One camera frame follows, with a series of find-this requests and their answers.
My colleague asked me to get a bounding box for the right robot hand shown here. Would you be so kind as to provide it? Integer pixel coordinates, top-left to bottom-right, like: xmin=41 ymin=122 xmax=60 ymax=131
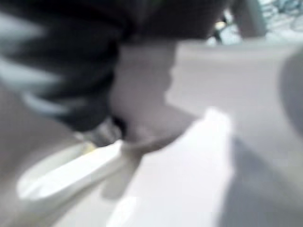
xmin=0 ymin=0 xmax=227 ymax=145

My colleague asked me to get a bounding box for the grey rounded object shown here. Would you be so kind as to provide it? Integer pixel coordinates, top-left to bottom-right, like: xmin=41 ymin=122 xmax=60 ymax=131
xmin=278 ymin=51 xmax=303 ymax=139

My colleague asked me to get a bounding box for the grey post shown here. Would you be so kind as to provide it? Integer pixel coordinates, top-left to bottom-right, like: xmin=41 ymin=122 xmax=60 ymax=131
xmin=233 ymin=0 xmax=268 ymax=38

